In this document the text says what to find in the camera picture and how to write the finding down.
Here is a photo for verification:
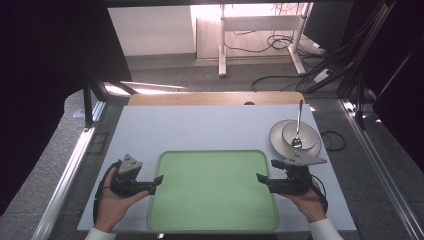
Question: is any white panel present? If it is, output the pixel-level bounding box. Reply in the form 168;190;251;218
107;5;197;57

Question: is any person's left hand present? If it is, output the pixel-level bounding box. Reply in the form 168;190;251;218
94;166;150;233

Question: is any person's right hand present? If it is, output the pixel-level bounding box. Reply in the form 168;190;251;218
281;178;328;224

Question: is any wooden board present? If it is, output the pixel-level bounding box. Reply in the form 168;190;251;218
127;91;306;107

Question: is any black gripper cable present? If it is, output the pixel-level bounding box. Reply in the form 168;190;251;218
309;173;330;214
92;159;123;225

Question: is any dark monitor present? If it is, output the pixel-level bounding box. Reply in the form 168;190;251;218
302;1;355;53

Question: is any black metal stand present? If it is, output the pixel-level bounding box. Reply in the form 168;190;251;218
303;0;398;131
80;74;138;129

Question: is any white power strip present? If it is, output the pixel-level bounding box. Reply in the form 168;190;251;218
312;68;332;84

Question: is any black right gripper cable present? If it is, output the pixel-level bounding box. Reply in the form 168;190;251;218
309;173;330;214

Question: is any aluminium rail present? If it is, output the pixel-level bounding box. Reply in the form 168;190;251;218
30;99;108;240
338;98;424;240

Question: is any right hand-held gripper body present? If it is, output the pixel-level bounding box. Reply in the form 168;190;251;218
269;154;328;196

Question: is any metal spoon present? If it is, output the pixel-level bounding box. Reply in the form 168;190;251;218
291;98;305;150

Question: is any green tray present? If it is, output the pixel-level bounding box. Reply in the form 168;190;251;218
146;149;280;232

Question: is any white desk frame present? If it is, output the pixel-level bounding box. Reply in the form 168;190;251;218
217;2;315;78

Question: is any black floor cable bundle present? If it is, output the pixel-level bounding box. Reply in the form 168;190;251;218
223;29;338;94

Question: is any white round plate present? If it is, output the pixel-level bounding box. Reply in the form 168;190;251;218
268;119;322;160

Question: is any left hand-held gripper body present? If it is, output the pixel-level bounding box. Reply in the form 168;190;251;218
109;153;158;198

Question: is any black looped floor cable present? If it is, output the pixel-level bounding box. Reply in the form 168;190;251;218
320;130;347;152

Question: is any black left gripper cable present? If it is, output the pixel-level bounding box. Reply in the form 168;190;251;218
92;159;123;225

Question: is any white bowl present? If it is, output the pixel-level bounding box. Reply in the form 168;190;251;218
281;120;319;151

